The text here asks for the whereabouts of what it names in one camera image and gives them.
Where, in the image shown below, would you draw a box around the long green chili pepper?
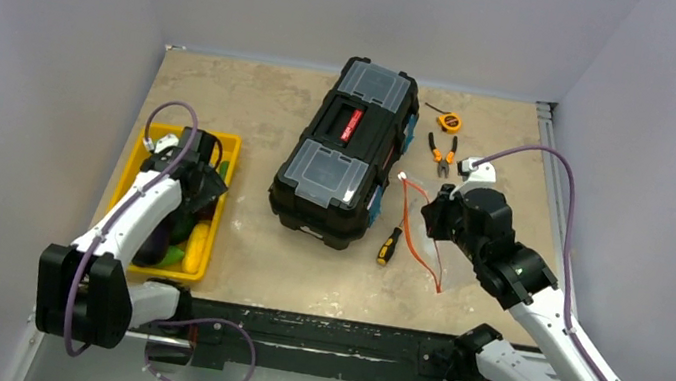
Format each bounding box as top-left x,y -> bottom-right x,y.
217,161 -> 230,183

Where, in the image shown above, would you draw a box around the clear zip top bag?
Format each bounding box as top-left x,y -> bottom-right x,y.
397,171 -> 475,295

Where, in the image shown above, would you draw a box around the yellow corn cob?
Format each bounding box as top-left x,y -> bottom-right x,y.
181,221 -> 211,275

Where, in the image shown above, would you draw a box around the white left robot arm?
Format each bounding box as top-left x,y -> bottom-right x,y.
34,123 -> 242,349

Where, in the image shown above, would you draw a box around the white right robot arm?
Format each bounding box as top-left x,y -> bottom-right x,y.
421,183 -> 621,381

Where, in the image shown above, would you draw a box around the yellow plastic tray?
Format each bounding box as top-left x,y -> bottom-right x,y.
101,128 -> 243,283

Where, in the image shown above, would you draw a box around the purple eggplant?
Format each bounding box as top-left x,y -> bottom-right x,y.
132,213 -> 196,268

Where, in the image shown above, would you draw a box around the yellow tape measure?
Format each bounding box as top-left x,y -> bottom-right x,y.
425,102 -> 463,135

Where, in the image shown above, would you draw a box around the black plastic toolbox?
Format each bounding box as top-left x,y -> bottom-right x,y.
268,56 -> 420,250

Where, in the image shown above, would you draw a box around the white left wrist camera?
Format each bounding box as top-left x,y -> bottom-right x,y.
153,133 -> 180,153

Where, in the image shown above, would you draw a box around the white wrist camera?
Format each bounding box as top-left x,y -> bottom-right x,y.
450,157 -> 497,199
153,133 -> 180,153

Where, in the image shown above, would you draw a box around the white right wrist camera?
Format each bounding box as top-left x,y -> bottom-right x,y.
450,157 -> 497,199

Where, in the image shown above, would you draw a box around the orange handled pliers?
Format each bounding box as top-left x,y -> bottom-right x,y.
428,132 -> 459,178

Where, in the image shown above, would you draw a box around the screwdriver with yellow handle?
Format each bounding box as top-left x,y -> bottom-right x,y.
376,226 -> 404,266

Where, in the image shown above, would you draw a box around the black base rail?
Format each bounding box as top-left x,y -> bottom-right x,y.
120,286 -> 510,381

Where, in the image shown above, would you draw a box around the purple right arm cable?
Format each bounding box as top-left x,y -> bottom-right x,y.
442,136 -> 676,381

